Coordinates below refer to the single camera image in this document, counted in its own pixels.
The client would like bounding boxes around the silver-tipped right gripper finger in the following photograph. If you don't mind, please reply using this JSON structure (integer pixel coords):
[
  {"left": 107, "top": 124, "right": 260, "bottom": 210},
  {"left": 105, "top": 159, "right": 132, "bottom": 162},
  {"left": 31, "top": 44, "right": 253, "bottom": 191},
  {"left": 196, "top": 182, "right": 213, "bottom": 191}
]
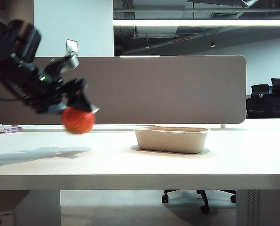
[{"left": 241, "top": 0, "right": 258, "bottom": 8}]

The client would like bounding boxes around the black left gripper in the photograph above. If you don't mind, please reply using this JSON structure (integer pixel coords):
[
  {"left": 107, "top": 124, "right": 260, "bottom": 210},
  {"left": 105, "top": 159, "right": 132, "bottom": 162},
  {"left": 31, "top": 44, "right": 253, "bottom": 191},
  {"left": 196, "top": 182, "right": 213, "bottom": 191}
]
[{"left": 21, "top": 70, "right": 101, "bottom": 116}]

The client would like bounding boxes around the orange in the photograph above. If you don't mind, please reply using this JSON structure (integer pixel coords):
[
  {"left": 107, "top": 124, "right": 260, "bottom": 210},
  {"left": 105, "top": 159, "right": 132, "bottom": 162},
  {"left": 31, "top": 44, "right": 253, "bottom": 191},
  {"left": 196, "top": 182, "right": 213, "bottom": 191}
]
[{"left": 61, "top": 107, "right": 96, "bottom": 135}]

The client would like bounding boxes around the beige paper lunchbox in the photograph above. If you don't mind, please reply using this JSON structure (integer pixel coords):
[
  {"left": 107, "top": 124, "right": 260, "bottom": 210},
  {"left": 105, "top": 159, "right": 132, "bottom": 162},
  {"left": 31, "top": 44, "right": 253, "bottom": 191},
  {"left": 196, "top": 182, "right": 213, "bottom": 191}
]
[{"left": 133, "top": 126, "right": 211, "bottom": 155}]

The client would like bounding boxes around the long white ceiling light strip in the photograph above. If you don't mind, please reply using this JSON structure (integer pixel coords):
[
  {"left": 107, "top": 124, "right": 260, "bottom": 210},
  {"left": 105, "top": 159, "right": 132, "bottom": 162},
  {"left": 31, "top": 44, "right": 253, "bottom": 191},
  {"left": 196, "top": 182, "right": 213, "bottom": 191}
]
[{"left": 113, "top": 19, "right": 280, "bottom": 27}]

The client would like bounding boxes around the purple white packet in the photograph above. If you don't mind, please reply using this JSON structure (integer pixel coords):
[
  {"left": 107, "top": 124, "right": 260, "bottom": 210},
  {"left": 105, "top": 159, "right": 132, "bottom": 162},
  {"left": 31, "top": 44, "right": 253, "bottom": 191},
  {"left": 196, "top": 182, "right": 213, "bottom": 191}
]
[{"left": 0, "top": 125, "right": 23, "bottom": 133}]

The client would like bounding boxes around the grey desk divider panel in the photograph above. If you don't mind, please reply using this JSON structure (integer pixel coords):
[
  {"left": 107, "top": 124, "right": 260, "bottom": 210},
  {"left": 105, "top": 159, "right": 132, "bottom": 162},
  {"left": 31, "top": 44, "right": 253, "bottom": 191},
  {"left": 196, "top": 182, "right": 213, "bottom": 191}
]
[{"left": 0, "top": 55, "right": 247, "bottom": 126}]

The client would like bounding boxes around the black office chair low back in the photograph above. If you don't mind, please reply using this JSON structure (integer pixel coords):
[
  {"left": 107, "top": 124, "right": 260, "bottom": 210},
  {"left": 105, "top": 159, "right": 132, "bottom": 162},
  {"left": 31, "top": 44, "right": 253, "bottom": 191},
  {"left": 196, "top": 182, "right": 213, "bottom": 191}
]
[{"left": 246, "top": 84, "right": 272, "bottom": 119}]

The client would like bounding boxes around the black office chair tall back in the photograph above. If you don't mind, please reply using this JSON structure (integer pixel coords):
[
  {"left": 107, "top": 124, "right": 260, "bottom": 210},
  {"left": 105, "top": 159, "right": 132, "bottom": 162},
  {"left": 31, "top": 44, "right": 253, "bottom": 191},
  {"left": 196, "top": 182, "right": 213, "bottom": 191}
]
[{"left": 270, "top": 78, "right": 280, "bottom": 119}]

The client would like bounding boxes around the white under-desk cabinet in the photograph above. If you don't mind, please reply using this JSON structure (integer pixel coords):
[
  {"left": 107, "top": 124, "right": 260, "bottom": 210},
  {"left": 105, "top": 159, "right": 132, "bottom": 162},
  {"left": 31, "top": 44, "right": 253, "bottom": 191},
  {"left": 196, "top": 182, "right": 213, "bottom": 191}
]
[{"left": 0, "top": 190, "right": 61, "bottom": 226}]

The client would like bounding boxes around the black wheeled chair base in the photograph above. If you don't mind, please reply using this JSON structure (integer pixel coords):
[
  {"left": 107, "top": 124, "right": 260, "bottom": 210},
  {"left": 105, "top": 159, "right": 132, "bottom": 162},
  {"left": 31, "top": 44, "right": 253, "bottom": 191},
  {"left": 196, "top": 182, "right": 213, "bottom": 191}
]
[{"left": 161, "top": 189, "right": 237, "bottom": 215}]

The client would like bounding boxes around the white vented table leg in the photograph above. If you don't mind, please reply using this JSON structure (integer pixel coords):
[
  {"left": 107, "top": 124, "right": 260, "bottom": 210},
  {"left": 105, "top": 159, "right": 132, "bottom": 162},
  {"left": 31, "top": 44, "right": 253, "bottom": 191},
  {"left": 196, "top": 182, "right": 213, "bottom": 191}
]
[{"left": 236, "top": 189, "right": 280, "bottom": 226}]

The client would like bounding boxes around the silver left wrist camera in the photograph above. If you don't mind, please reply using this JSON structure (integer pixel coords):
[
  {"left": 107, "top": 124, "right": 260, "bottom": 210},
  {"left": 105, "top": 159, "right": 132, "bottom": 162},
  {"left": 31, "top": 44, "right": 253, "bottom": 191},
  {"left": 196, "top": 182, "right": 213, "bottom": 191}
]
[{"left": 43, "top": 55, "right": 80, "bottom": 76}]

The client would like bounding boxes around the white wall switch plate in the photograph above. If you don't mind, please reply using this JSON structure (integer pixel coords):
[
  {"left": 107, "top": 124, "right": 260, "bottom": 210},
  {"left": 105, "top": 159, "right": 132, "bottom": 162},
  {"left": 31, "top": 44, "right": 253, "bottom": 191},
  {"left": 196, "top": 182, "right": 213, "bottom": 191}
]
[{"left": 66, "top": 39, "right": 78, "bottom": 57}]

